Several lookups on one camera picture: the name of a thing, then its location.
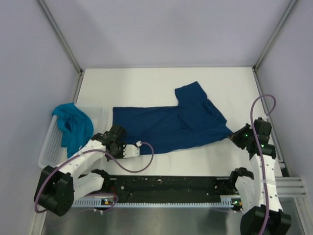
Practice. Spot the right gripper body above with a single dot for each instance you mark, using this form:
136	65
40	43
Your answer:
241	137

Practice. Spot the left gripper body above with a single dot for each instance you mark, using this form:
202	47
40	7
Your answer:
118	152

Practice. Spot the dark blue t shirt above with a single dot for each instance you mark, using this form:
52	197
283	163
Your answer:
193	122

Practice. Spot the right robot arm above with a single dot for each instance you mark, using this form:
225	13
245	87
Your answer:
263	213

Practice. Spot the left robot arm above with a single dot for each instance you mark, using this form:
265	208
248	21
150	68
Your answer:
60	186

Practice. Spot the teal t shirt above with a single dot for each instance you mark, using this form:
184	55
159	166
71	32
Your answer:
76	127

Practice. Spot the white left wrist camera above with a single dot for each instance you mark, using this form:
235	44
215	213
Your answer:
132	150

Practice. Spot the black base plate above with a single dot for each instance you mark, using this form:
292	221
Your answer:
168	189

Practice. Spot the aluminium front rail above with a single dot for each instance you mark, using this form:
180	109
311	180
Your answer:
290	187

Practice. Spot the left aluminium frame post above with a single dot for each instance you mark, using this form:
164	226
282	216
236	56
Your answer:
59	35

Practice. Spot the aluminium frame post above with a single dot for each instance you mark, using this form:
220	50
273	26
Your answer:
277	31
59	35

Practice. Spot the right aluminium frame post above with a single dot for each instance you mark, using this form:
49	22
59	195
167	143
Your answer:
277	31

